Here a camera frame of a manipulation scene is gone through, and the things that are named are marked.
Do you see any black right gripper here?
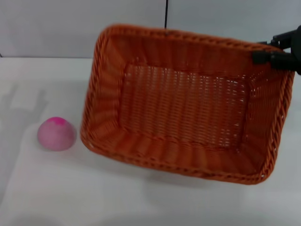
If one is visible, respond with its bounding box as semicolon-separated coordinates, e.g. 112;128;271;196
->
252;23;301;76

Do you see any orange woven plastic basket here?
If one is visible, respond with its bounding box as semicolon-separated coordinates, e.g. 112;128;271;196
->
79;23;296;187

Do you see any pink peach toy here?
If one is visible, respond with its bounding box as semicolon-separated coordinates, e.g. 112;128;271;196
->
37;116;78;152

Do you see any dark vertical wall strip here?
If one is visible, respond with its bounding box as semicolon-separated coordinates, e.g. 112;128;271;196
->
164;0;169;30

